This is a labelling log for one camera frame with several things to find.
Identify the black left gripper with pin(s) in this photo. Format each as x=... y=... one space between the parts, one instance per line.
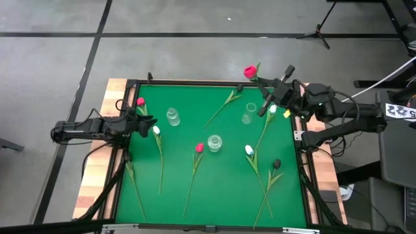
x=131 y=123

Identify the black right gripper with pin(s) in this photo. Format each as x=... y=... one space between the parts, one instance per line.
x=282 y=94

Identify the white artificial tulip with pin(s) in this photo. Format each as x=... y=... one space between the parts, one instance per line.
x=156 y=130
x=273 y=109
x=249 y=149

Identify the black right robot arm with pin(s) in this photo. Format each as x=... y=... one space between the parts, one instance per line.
x=351 y=110

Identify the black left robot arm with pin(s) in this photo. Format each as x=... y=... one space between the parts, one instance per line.
x=81 y=128

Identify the ribbed glass bottle vase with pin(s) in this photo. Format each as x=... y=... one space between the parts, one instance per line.
x=173 y=118

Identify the smooth glass carafe vase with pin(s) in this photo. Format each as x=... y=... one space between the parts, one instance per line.
x=248 y=116

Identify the diamond-cut glass vase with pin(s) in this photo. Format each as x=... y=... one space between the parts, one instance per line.
x=214 y=143

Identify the black tripod stand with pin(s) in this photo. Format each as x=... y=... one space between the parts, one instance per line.
x=318 y=32

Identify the green table mat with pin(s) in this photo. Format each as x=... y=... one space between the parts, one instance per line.
x=221 y=188

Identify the black desk foot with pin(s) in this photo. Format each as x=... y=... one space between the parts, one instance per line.
x=373 y=84

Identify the white object on floor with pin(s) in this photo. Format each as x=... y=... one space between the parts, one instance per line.
x=346 y=191

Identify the white printed marker tag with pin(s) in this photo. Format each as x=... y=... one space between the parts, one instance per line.
x=399 y=112

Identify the grey furniture leg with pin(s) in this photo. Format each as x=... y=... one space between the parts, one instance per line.
x=11 y=145

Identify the black gantry beam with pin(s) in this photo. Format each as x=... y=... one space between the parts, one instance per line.
x=48 y=227

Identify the dark grey desk top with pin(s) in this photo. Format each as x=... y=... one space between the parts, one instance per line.
x=398 y=156

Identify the dark grey cabinet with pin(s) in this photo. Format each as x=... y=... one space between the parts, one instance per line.
x=386 y=208

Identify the black keyboard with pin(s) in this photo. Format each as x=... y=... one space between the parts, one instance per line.
x=411 y=208

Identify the white metal corner bracket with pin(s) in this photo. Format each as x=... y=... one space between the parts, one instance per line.
x=298 y=135

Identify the black diagonal frame strut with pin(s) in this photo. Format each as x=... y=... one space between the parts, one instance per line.
x=320 y=201
x=104 y=195

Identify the silver metal bracket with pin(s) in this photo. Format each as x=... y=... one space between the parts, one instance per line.
x=300 y=231
x=120 y=226

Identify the small black table camera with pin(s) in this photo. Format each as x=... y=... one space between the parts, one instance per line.
x=210 y=228

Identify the black desk frame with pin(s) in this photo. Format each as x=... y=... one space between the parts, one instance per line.
x=410 y=42

